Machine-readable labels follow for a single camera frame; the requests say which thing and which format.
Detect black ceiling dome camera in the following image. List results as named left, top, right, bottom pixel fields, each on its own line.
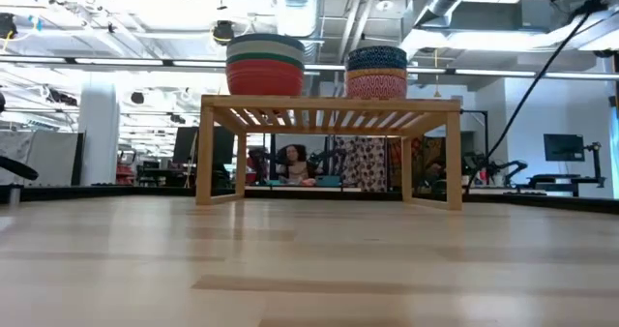
left=211, top=19, right=237, bottom=46

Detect blue patterned bowl yellow inside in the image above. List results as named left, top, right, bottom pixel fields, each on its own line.
left=344, top=45, right=409, bottom=73

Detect black table edge rail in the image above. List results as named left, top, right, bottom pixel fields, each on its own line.
left=0, top=184, right=619, bottom=216

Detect smooth silver duct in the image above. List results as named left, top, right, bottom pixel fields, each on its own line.
left=386, top=0, right=485, bottom=70

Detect white partition panel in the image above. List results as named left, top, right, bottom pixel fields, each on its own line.
left=0, top=131, right=86, bottom=187

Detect dotted white cloth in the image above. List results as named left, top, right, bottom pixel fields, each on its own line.
left=333, top=135, right=388, bottom=193

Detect orange patterned bowl blue inside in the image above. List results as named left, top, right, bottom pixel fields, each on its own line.
left=344, top=67, right=408, bottom=82

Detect black background monitor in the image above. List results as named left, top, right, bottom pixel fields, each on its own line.
left=543, top=133, right=586, bottom=163

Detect plain blue bowl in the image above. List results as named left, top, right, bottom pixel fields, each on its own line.
left=225, top=32, right=306, bottom=53

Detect yellow hanging cord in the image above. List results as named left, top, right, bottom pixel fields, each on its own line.
left=431, top=48, right=443, bottom=99

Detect black metal stand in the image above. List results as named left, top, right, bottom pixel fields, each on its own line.
left=458, top=107, right=489, bottom=173

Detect grey rectangular duct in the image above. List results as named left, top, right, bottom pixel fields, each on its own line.
left=452, top=0, right=552, bottom=33

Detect plain red bowl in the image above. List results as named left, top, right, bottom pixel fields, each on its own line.
left=225, top=58, right=306, bottom=97

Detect black background desk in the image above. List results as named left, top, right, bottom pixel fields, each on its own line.
left=515, top=173, right=608, bottom=197

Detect pink wavy bowl dark inside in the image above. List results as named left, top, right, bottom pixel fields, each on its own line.
left=344, top=74, right=408, bottom=101

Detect ceiling strip light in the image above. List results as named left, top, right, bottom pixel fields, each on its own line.
left=0, top=54, right=67, bottom=64
left=74, top=57, right=164, bottom=67
left=454, top=68, right=619, bottom=81

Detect person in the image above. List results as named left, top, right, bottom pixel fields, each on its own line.
left=276, top=143, right=313, bottom=187

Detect white column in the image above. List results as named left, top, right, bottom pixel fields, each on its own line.
left=78, top=82, right=121, bottom=187

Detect black ceiling box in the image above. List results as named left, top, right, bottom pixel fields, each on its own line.
left=0, top=13, right=18, bottom=41

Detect large black screen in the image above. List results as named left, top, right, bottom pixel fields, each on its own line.
left=172, top=126, right=236, bottom=166

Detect plain teal bowl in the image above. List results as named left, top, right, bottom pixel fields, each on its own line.
left=225, top=50, right=306, bottom=72

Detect wooden slatted shelf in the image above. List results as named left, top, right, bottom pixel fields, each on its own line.
left=194, top=93, right=463, bottom=212

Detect red cart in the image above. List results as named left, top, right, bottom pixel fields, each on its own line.
left=115, top=150, right=137, bottom=186

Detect dark colourful cloth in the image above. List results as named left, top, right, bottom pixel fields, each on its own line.
left=386, top=135, right=449, bottom=191

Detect plain white bowl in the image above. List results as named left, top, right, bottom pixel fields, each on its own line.
left=225, top=39, right=306, bottom=60

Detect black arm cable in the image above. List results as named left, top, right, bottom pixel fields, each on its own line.
left=464, top=0, right=619, bottom=193

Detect ribbed silver duct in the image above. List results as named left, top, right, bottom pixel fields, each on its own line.
left=268, top=0, right=322, bottom=65

